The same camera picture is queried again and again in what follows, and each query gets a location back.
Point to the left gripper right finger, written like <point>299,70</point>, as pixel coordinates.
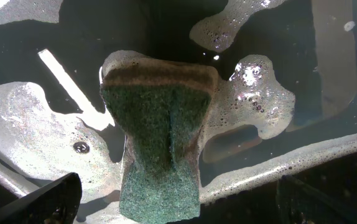
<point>300,203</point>

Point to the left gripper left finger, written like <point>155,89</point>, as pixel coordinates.
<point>56,202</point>

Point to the green scrubbing sponge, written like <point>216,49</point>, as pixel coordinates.
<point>161,106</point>

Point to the black water tray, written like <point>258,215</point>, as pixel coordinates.
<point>285,99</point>

